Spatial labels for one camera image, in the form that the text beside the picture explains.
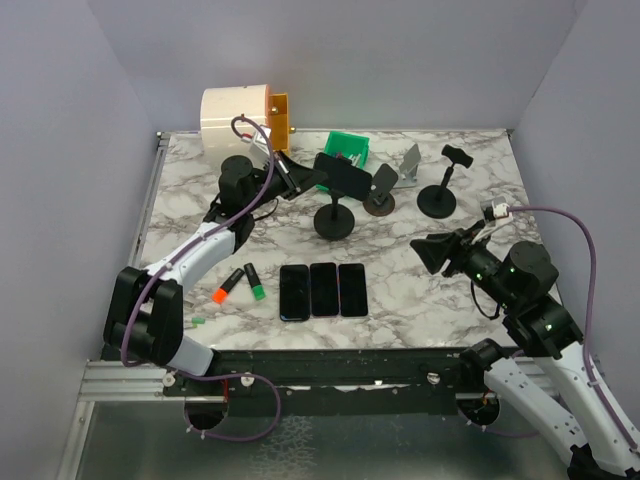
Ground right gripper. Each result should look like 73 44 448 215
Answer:
410 217 518 309

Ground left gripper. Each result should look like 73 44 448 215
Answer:
244 149 327 213

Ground black phone stand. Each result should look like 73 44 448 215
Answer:
313 190 355 241
417 144 474 219

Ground brown base phone stand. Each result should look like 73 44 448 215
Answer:
363 164 399 217

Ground white folding phone stand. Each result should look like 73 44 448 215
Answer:
394 143 422 189

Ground black phone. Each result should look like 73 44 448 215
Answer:
279 264 311 322

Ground purple edged phone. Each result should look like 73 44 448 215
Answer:
310 262 339 317

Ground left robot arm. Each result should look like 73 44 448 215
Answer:
103 152 327 395

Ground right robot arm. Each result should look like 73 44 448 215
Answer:
410 226 639 479

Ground markers in green bin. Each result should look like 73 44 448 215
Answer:
336 153 361 168

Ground green plastic bin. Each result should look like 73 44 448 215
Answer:
317 131 369 191

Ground orange drawer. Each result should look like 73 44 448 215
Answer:
267 93 296 154

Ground white round drawer cabinet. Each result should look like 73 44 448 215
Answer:
200 84 270 166

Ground green highlighter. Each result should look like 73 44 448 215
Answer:
244 263 266 301

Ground orange highlighter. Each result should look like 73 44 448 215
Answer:
211 268 245 304

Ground green capped marker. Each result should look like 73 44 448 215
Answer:
183 317 206 330

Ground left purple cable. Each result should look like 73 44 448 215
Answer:
119 114 281 369

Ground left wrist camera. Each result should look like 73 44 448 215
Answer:
249 125 271 162

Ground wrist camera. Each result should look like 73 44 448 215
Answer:
472 196 513 244
249 125 271 162

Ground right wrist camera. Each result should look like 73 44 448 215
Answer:
472 196 513 244

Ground black front mounting rail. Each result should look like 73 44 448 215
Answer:
164 348 487 417

